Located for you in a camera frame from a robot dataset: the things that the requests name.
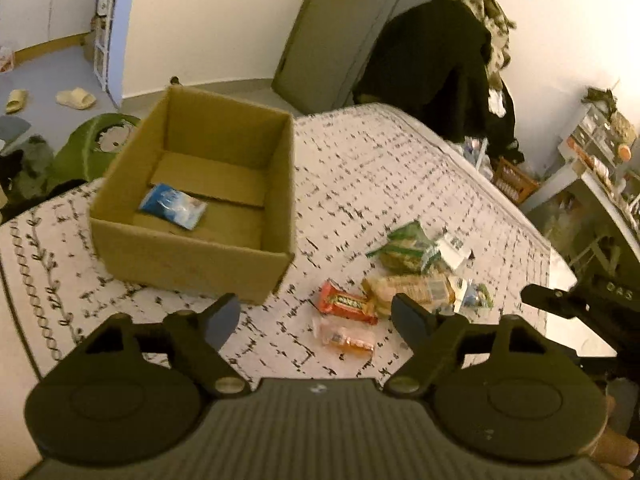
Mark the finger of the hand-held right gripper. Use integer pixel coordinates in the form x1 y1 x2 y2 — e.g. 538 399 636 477
520 284 581 319

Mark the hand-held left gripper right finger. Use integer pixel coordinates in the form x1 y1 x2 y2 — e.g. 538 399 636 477
382 294 553 397

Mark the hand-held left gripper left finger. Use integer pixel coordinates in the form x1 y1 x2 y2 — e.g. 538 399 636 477
80 294 248 397

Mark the beige bread packet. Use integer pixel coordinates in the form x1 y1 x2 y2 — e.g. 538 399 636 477
361 272 457 319

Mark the cardboard box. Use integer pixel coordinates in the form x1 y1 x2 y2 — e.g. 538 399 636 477
90 85 297 306

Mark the red snack bar packet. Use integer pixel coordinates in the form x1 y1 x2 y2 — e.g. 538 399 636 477
315 280 380 325

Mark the clear orange candy packet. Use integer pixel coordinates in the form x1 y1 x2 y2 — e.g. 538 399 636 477
312 317 376 354

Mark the small clear green packet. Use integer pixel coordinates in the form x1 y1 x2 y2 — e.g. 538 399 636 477
451 277 496 312

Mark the green snack packet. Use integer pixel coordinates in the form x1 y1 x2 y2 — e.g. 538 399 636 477
369 220 442 274

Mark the white label rice cake packet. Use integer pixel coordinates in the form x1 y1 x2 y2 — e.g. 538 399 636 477
436 232 474 272

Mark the person's right hand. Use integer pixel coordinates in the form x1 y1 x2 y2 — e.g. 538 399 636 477
590 392 640 480

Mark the orange plastic basket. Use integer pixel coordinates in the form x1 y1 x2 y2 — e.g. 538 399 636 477
492 156 541 206

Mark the blue snack packet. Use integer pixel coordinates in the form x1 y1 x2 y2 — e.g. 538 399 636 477
138 183 209 231

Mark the pile of plastic bags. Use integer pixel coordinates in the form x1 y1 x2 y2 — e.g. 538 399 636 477
461 136 495 177

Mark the grey drawer organizer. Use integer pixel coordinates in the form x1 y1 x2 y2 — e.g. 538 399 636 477
569 101 632 172

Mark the green cartoon cushion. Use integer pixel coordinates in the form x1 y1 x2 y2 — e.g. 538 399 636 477
51 112 144 184

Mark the dark clothes pile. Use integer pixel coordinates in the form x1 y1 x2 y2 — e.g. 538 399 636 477
0 134 57 213

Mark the black hanging coat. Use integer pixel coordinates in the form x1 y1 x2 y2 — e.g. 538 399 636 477
353 0 517 147

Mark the beige slipper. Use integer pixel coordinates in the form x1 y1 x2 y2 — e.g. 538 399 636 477
4 89 29 114
54 87 97 110

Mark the camouflage garment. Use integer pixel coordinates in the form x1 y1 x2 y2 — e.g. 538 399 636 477
459 0 517 92

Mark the beige door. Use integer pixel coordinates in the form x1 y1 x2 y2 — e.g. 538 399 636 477
271 0 453 114

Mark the white shelf rack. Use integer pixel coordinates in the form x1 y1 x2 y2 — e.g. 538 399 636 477
92 0 124 94

